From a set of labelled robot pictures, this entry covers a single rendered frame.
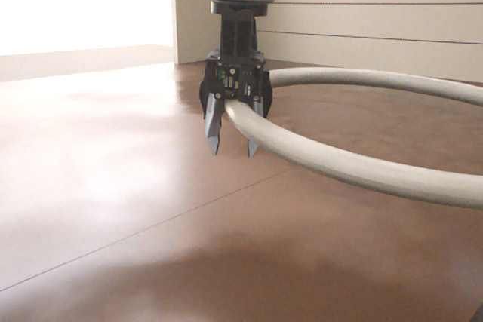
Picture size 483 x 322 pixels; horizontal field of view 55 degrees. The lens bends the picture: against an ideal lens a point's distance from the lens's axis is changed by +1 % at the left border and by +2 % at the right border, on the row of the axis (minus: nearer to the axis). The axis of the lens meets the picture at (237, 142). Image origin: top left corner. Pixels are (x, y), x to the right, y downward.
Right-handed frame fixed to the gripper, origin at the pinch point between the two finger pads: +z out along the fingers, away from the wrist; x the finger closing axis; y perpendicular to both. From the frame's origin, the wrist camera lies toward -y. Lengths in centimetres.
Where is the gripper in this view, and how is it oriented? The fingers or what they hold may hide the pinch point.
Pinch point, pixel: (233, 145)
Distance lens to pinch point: 66.3
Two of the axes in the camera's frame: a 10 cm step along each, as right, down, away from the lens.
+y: -0.6, 3.5, -9.3
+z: -0.5, 9.3, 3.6
